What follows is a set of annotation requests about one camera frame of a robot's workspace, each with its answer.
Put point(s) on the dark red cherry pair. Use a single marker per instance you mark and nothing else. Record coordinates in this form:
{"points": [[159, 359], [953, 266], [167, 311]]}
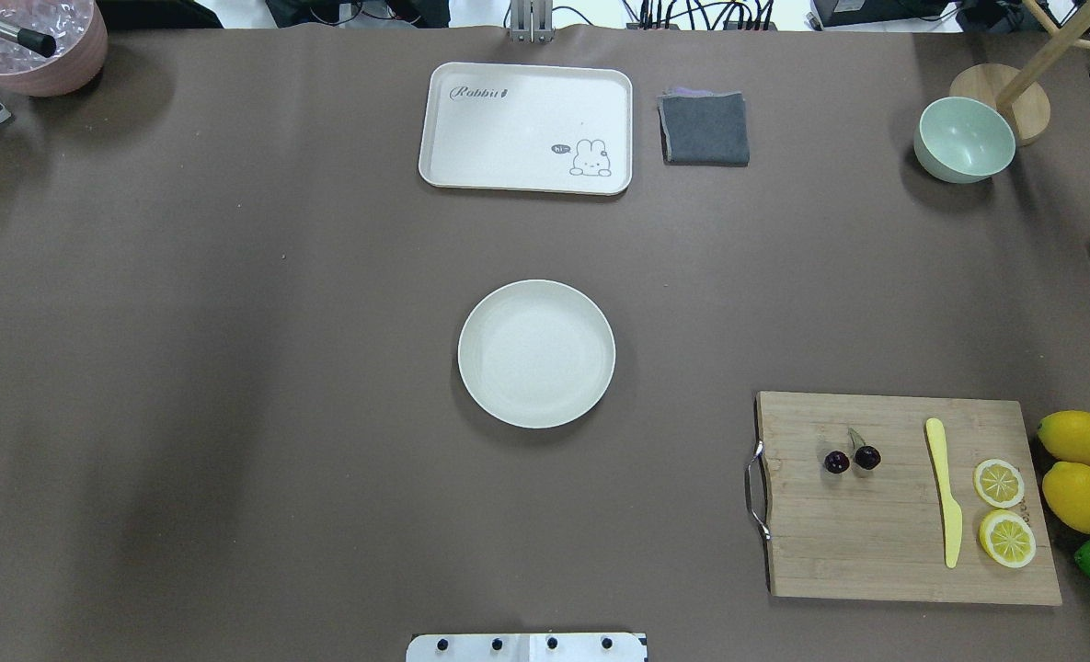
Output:
{"points": [[861, 454]]}

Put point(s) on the white rabbit tray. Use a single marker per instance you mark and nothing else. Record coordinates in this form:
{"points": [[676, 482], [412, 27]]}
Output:
{"points": [[528, 127]]}

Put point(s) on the round white plate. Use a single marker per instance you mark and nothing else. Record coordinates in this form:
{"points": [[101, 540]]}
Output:
{"points": [[536, 354]]}

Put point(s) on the grey folded cloth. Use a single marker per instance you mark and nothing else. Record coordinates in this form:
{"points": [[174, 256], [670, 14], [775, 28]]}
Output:
{"points": [[704, 128]]}

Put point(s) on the bamboo cutting board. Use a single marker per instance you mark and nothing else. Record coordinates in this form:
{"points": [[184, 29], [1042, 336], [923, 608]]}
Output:
{"points": [[877, 535]]}

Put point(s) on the yellow plastic knife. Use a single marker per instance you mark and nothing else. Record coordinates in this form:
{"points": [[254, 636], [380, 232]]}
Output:
{"points": [[951, 511]]}

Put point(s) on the mint green bowl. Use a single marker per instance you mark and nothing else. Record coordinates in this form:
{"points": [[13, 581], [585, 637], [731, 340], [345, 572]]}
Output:
{"points": [[961, 140]]}

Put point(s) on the lemon slice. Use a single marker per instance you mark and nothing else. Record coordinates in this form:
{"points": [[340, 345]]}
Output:
{"points": [[998, 483], [1007, 539]]}

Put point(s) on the wooden cup stand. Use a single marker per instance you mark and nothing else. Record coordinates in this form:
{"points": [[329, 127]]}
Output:
{"points": [[1016, 94]]}

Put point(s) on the yellow lemon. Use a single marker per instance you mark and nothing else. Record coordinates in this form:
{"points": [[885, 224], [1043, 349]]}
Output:
{"points": [[1066, 490], [1066, 435]]}

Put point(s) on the pink bowl with ice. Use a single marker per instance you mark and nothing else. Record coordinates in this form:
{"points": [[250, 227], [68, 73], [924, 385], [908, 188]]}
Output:
{"points": [[82, 46]]}

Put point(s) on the black metal muddler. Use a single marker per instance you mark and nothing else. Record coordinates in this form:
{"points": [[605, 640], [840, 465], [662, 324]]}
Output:
{"points": [[41, 43]]}

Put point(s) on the aluminium frame post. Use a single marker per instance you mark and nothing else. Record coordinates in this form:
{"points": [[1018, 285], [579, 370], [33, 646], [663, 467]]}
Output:
{"points": [[531, 21]]}

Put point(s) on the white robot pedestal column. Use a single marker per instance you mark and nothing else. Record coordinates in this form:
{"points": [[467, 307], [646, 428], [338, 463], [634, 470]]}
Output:
{"points": [[579, 646]]}

